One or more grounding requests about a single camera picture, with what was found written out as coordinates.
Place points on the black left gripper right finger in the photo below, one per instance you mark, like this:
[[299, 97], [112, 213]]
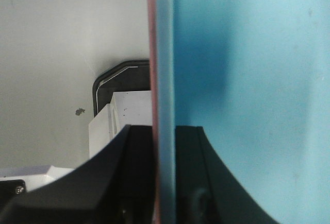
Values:
[[206, 190]]

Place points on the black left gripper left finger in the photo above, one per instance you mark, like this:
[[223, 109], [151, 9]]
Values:
[[117, 185]]

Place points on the light blue plastic box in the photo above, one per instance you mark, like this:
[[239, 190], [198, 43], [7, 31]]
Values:
[[255, 75]]

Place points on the pink plastic box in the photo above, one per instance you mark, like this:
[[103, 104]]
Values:
[[152, 34]]

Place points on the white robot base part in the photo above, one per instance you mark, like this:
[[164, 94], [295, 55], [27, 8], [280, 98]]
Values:
[[125, 108]]

